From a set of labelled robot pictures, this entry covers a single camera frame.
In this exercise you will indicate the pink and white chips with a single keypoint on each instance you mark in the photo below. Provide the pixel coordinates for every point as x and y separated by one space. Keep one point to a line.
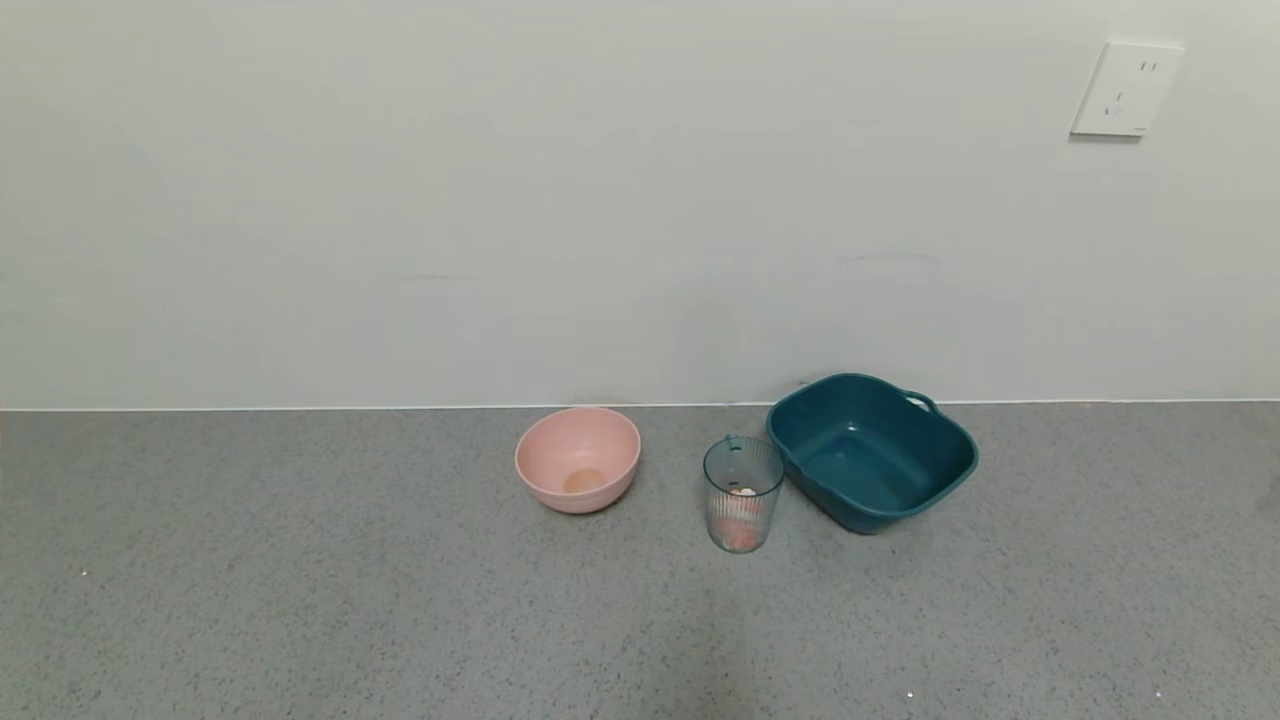
742 530

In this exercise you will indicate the clear ribbed plastic cup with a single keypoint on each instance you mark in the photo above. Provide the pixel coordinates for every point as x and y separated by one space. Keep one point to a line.
725 470

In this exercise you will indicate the pink round bowl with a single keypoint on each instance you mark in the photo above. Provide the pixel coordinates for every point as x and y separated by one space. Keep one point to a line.
560 445

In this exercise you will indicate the white wall socket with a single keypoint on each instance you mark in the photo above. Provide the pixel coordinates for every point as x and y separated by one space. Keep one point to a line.
1125 88

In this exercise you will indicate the teal plastic basin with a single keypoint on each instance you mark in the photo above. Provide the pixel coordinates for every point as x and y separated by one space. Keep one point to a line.
860 450

